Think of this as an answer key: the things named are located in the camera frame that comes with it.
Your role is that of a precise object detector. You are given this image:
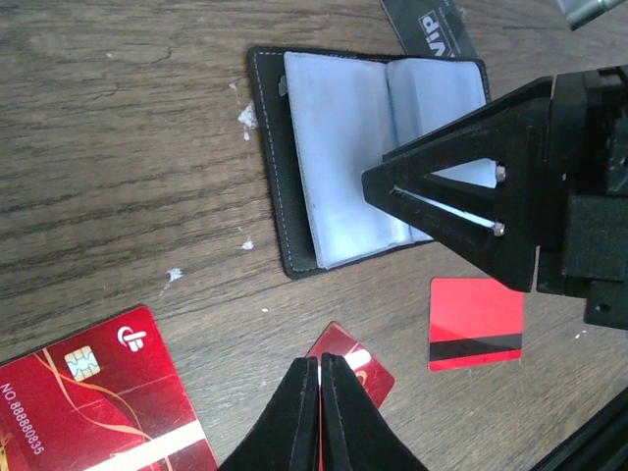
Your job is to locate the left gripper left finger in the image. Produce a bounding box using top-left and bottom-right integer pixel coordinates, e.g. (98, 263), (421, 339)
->
(220, 357), (320, 470)

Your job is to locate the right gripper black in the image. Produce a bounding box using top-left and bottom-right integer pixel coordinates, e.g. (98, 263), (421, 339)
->
(362, 66), (627, 330)

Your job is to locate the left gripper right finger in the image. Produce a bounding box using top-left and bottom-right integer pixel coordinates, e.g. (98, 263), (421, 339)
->
(321, 353), (426, 470)

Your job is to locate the red VIP card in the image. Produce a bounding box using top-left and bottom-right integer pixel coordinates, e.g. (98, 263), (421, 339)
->
(308, 322), (394, 470)

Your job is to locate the red magnetic stripe card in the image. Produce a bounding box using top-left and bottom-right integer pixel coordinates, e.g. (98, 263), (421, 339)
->
(428, 278), (524, 372)

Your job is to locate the black leather card holder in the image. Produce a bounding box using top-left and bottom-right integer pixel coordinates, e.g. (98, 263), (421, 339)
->
(247, 45), (491, 280)

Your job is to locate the red VIP card overlapped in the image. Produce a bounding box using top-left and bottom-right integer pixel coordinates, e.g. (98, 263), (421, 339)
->
(1, 305), (219, 470)

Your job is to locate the black VIP card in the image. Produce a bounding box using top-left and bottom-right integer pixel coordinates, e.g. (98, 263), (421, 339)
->
(380, 0), (478, 59)

